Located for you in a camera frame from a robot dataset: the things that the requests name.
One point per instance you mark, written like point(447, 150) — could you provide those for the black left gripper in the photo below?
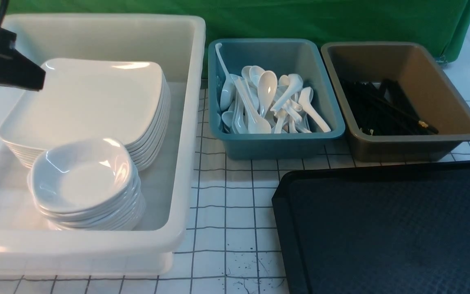
point(16, 70)

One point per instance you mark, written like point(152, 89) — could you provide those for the stack of white plates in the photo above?
point(153, 134)

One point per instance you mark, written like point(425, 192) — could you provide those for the black serving tray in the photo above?
point(401, 229)

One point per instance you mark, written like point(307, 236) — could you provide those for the green cloth backdrop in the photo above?
point(440, 26)

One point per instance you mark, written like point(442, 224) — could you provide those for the brown plastic bin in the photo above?
point(430, 91)

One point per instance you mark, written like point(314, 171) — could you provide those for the stack of white bowls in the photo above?
point(91, 184)

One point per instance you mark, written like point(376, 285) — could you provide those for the large white plastic tub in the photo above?
point(27, 246)

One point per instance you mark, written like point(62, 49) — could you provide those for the white square rice plate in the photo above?
point(72, 74)

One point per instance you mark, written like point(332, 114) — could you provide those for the pile of black chopsticks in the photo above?
point(384, 109)

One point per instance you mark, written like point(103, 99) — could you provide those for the pile of white spoons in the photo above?
point(256, 101)

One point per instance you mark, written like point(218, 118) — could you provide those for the teal plastic bin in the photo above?
point(282, 56)

